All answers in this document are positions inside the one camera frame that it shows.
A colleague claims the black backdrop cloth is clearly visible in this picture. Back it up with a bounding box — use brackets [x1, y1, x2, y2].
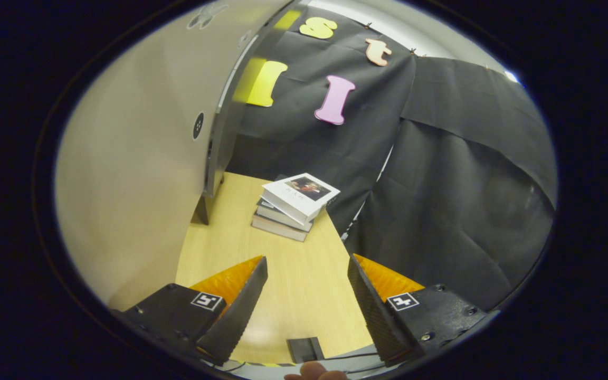
[225, 5, 558, 312]

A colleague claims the white portrait cover book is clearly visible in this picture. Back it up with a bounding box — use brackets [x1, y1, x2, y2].
[261, 173, 341, 225]

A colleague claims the small black box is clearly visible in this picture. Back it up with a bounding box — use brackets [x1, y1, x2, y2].
[287, 337, 326, 365]

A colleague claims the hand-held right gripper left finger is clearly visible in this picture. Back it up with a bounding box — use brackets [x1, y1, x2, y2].
[111, 255, 269, 367]

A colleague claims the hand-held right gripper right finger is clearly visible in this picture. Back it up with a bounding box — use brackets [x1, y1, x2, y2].
[347, 253, 500, 368]

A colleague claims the beige cabinet door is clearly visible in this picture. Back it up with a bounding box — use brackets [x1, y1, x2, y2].
[53, 0, 294, 312]

